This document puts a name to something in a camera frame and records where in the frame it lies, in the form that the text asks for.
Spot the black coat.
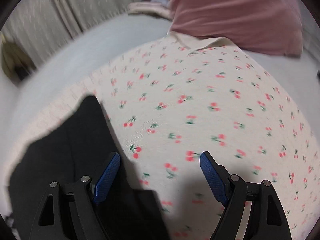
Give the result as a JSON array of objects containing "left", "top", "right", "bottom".
[{"left": 9, "top": 95, "right": 169, "bottom": 239}]

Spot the pink pillow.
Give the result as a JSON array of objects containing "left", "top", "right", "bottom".
[{"left": 131, "top": 0, "right": 304, "bottom": 57}]

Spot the cherry print blanket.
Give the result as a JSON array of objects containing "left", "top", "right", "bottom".
[{"left": 10, "top": 33, "right": 319, "bottom": 239}]

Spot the olive green hanging garment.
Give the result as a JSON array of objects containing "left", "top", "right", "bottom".
[{"left": 1, "top": 34, "right": 37, "bottom": 83}]

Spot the light grey bed sheet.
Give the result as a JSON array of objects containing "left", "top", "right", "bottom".
[{"left": 0, "top": 12, "right": 320, "bottom": 140}]

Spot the grey dotted curtain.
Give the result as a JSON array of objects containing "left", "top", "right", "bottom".
[{"left": 2, "top": 0, "right": 133, "bottom": 67}]

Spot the pale pink folded cloth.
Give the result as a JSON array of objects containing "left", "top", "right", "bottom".
[{"left": 127, "top": 0, "right": 172, "bottom": 21}]

